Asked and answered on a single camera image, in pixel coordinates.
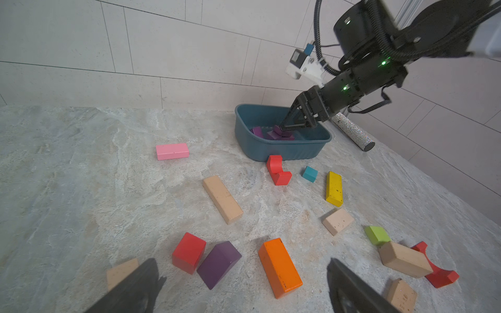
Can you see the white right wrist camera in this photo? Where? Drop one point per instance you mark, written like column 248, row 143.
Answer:
column 303, row 64

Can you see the purple brick small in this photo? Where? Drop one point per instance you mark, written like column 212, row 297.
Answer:
column 257, row 131

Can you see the tan brick right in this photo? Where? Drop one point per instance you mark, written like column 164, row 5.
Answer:
column 405, row 260

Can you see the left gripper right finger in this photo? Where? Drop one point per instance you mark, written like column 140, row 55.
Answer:
column 349, row 293

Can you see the green cube brick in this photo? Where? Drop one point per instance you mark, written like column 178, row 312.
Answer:
column 377, row 235

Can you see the red arch brick upper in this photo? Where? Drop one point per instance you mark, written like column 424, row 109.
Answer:
column 275, row 167

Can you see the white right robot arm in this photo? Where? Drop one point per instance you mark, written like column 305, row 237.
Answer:
column 376, row 53

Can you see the teal storage bin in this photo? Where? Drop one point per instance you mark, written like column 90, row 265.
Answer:
column 307, row 144

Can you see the tan square brick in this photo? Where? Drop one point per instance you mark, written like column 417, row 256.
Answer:
column 338, row 221

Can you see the tan long brick lower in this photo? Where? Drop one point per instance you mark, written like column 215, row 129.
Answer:
column 402, row 296

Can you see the yellow brick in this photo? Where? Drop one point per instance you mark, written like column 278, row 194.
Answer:
column 334, row 189

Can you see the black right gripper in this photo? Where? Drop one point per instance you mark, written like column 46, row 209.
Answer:
column 374, row 72

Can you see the red arch brick lower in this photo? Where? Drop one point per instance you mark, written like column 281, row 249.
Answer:
column 439, row 278

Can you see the glitter silver cylinder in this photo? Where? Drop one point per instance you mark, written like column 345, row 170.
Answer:
column 358, row 136

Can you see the red arch brick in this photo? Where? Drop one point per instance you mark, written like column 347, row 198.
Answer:
column 275, row 167
column 439, row 278

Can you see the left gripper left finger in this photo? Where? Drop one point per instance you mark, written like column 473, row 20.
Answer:
column 136, row 293

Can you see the purple triangular brick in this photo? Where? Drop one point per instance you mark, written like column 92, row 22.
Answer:
column 218, row 263

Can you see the red cube brick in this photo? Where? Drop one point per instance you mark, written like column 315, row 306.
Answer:
column 188, row 253

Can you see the orange brick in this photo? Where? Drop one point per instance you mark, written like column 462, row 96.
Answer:
column 279, row 268

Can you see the pink brick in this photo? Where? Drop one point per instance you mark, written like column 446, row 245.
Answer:
column 172, row 151

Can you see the tan cube brick left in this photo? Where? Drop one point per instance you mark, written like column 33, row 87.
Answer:
column 117, row 274

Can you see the teal cube brick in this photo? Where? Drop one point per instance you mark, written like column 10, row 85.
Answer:
column 310, row 174

